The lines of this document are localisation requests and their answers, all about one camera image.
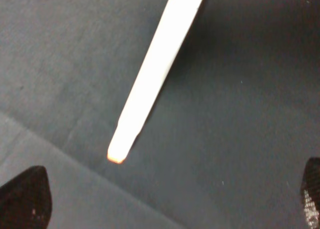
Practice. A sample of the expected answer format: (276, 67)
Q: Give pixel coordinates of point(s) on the black tablecloth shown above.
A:
(226, 143)

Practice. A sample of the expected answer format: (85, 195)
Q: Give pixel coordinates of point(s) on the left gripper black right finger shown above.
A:
(310, 192)

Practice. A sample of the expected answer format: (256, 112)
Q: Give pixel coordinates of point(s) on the white marker pen orange caps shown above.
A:
(173, 26)

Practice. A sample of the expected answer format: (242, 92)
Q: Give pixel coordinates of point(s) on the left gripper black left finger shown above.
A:
(26, 200)

